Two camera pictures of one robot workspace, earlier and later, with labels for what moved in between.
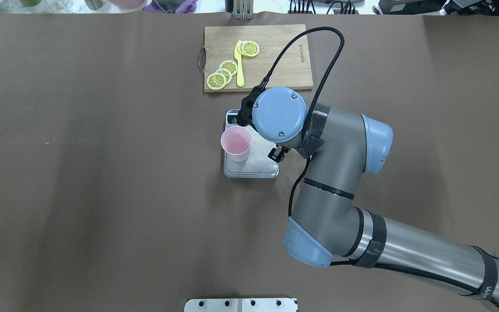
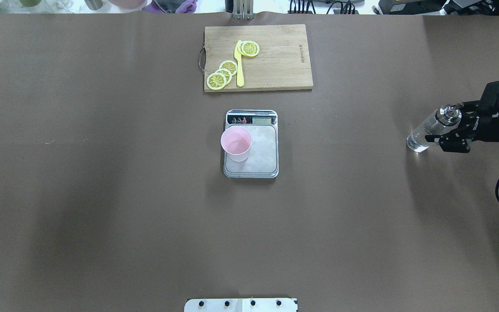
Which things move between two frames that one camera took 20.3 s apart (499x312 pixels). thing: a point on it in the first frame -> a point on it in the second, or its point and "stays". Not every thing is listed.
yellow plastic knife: (240, 73) stays
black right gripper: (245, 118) -> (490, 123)
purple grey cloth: (172, 6) stays
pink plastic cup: (236, 141) stays
